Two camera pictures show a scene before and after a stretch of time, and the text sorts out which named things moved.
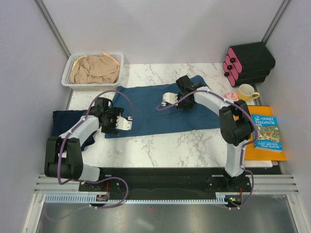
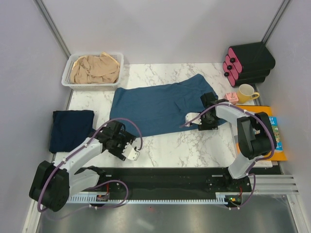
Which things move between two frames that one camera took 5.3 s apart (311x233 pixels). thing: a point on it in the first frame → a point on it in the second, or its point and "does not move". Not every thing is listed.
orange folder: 251,153 does not move
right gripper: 190,106 → 204,126
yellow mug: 246,92 does not move
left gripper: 115,112 → 128,138
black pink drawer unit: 248,64 does not move
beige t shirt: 90,69 does not move
